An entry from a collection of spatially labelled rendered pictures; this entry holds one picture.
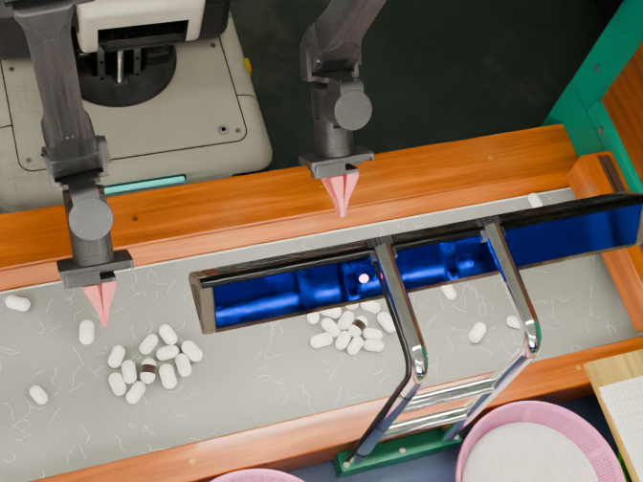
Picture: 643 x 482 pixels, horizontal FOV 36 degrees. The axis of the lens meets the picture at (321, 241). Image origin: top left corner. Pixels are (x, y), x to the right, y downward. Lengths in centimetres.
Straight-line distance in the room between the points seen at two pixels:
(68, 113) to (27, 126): 101
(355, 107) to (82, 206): 40
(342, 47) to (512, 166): 49
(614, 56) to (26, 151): 124
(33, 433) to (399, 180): 72
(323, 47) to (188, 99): 93
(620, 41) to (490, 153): 29
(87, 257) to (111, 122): 90
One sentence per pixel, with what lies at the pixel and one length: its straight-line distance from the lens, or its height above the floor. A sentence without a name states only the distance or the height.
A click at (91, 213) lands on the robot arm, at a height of 101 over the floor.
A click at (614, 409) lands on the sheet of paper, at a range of 163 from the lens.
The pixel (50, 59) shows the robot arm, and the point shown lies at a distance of 117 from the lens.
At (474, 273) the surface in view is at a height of 106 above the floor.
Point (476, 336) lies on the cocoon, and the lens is 161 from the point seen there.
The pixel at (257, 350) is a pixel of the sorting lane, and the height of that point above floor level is 74.
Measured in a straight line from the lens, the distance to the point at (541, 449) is 162.
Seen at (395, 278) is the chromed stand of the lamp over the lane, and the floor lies 112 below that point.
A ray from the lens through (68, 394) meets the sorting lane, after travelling 151.
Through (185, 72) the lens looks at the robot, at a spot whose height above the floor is 28.
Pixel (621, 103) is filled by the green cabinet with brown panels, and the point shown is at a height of 92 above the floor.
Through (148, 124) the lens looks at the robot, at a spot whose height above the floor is 28.
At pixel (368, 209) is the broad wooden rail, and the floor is 76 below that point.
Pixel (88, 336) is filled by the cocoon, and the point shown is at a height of 76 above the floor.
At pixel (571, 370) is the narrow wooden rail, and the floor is 76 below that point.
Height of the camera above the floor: 217
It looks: 61 degrees down
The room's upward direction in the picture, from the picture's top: 21 degrees clockwise
